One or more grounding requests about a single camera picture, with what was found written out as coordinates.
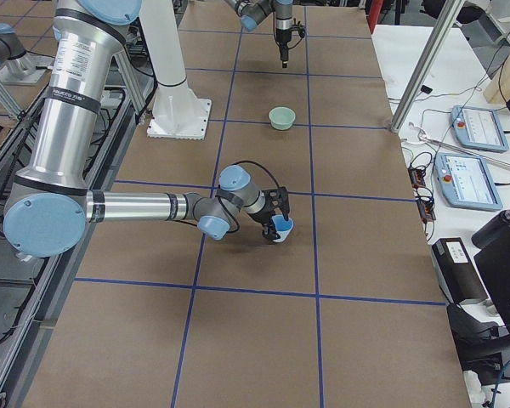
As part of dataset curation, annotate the black box white label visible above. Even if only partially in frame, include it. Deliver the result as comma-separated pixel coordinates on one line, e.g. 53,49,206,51
431,237,488,304

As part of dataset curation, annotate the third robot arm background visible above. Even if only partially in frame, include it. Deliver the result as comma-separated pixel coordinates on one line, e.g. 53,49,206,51
0,23,54,86

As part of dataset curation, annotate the small black square pad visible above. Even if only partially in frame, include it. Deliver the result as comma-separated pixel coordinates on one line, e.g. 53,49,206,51
421,85,433,94

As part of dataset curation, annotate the black orange usb hub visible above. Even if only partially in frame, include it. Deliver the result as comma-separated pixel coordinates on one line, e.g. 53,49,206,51
408,166,436,224

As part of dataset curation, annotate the near blue teach pendant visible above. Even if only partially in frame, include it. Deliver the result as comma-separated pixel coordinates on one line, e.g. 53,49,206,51
434,152,502,212

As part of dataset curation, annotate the black water bottle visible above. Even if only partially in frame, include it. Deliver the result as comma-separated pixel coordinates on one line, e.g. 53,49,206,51
471,208,510,249

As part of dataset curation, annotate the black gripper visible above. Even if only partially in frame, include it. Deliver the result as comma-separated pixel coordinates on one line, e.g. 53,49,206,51
275,28,292,68
249,201,290,241

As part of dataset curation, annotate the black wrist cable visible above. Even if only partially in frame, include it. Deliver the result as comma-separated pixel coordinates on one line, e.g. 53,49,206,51
214,159,281,235

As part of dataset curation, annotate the blue paper cup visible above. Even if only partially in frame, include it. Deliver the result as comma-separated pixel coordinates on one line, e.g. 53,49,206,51
271,214,294,243

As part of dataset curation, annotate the green ceramic bowl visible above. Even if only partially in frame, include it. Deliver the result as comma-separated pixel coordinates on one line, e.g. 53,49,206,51
269,106,296,131

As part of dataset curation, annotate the blue teach pendant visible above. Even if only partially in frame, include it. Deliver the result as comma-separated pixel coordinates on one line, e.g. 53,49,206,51
434,152,502,212
450,105,509,153

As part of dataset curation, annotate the long metal rod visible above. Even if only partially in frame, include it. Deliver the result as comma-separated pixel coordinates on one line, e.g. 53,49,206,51
418,134,510,171

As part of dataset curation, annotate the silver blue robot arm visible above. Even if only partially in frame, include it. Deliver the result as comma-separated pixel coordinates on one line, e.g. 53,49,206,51
225,0,293,68
3,1,292,258

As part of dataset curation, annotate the aluminium frame post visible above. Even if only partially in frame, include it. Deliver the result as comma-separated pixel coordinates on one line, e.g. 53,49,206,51
389,0,464,133

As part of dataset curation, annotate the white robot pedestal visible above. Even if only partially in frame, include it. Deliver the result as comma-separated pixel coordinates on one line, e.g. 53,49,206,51
139,0,212,140

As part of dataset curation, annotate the far blue teach pendant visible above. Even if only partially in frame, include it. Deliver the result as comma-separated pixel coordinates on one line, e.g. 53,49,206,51
450,105,509,153

